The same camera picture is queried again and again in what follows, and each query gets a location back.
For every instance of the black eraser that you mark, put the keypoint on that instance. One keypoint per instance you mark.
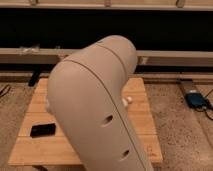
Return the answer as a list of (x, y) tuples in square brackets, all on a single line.
[(43, 130)]

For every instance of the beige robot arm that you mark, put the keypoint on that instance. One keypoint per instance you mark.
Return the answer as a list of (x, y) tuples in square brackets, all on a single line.
[(84, 94)]

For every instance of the black table leg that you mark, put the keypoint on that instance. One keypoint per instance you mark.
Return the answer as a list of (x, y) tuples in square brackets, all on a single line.
[(34, 78)]

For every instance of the blue device on floor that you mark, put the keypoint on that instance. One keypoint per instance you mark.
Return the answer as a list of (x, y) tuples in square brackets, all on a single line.
[(195, 100)]

